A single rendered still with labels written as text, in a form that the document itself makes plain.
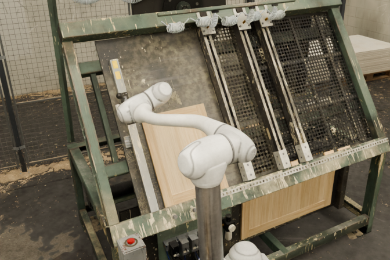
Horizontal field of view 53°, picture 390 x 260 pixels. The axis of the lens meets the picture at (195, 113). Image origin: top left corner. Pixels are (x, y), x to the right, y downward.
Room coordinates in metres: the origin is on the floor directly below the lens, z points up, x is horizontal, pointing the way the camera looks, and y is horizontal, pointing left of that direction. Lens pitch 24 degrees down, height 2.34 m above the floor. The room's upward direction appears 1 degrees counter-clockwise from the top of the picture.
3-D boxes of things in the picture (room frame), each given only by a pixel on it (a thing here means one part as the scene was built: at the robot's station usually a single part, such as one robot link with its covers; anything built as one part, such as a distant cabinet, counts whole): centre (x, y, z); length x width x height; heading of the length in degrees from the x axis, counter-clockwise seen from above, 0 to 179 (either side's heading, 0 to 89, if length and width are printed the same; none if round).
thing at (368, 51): (6.77, -2.30, 0.28); 2.45 x 1.03 x 0.56; 111
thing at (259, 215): (2.55, -0.72, 0.52); 0.90 x 0.02 x 0.55; 117
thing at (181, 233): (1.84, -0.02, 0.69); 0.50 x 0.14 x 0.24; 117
